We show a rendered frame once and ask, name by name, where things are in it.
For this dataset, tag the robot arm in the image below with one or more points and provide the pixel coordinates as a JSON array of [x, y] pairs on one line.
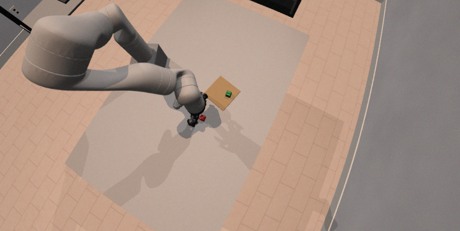
[[60, 49]]

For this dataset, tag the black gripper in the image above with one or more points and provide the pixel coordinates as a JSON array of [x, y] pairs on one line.
[[196, 115]]

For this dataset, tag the tan flat mat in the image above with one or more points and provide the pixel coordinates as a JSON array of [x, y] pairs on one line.
[[217, 92]]

